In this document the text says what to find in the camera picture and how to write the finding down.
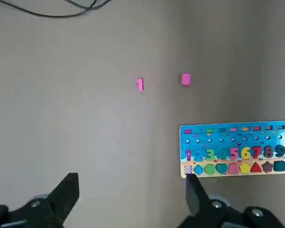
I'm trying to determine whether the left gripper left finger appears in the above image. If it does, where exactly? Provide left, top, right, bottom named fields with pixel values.
left=0, top=172, right=80, bottom=228

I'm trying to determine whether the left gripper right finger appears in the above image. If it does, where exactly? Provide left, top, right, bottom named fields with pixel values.
left=178, top=174, right=285, bottom=228

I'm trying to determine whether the blue wooden toy board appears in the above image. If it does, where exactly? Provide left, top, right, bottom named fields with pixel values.
left=179, top=120, right=285, bottom=178

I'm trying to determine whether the blue diamond piece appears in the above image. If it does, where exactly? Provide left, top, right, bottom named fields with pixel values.
left=193, top=164, right=205, bottom=176

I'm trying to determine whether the green circle piece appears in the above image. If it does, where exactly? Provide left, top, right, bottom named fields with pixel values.
left=204, top=163, right=216, bottom=176

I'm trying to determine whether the teal heart piece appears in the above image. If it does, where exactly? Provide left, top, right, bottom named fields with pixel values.
left=215, top=163, right=228, bottom=175

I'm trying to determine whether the pink trapezoid piece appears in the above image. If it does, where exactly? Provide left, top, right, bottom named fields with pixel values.
left=227, top=162, right=239, bottom=176

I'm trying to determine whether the blue number two piece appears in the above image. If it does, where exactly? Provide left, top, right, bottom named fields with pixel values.
left=193, top=149, right=203, bottom=162

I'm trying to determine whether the green number three piece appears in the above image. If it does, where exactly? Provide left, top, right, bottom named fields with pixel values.
left=205, top=147, right=216, bottom=161

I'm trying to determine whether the teal number four piece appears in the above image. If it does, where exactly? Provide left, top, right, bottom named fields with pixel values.
left=217, top=148, right=229, bottom=160

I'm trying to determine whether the yellow pentagon piece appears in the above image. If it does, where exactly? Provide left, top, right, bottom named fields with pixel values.
left=239, top=162, right=251, bottom=175

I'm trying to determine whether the pink number five piece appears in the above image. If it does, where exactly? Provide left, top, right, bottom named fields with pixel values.
left=229, top=146, right=240, bottom=160

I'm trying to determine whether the red triangle piece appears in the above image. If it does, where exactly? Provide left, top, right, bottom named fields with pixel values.
left=250, top=161, right=263, bottom=173

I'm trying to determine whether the yellow number six piece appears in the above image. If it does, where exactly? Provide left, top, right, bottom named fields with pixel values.
left=240, top=146, right=252, bottom=160

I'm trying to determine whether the purple star piece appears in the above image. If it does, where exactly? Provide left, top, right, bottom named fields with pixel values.
left=262, top=161, right=274, bottom=173

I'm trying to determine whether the red number seven piece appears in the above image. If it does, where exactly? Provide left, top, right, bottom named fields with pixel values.
left=251, top=146, right=263, bottom=159

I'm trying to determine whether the purple number eight piece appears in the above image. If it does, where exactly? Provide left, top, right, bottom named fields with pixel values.
left=263, top=145, right=274, bottom=159

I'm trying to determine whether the teal square piece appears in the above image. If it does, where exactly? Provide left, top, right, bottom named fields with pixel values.
left=273, top=161, right=285, bottom=172

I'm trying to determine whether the teal number nine piece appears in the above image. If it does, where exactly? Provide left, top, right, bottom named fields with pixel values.
left=275, top=144, right=285, bottom=158

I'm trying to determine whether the pink rectangular block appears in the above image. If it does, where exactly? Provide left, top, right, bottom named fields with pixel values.
left=180, top=73, right=192, bottom=86

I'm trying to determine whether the long black cable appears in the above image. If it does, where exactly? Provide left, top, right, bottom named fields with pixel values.
left=0, top=0, right=111, bottom=19

